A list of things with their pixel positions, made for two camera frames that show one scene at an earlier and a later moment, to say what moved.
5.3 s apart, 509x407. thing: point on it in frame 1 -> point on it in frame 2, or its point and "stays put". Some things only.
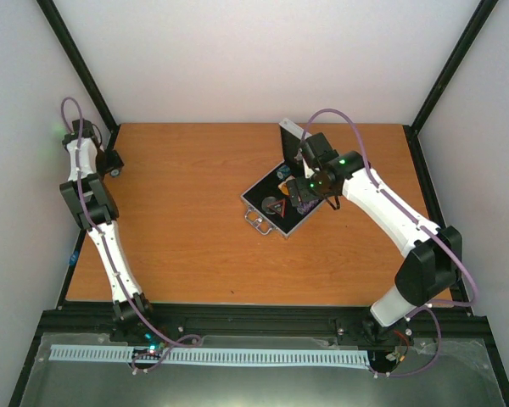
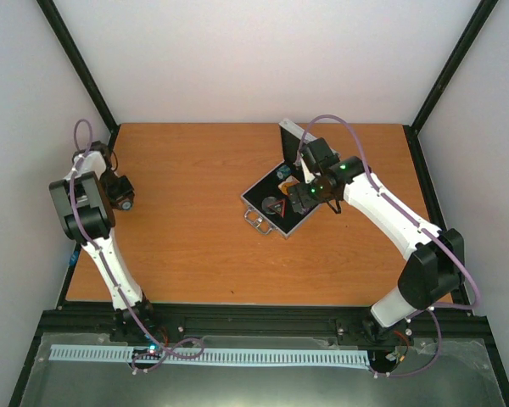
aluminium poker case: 267,204 stays put
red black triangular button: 279,207 stays put
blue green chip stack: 283,171 stays put
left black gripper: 114,162 -> 128,193
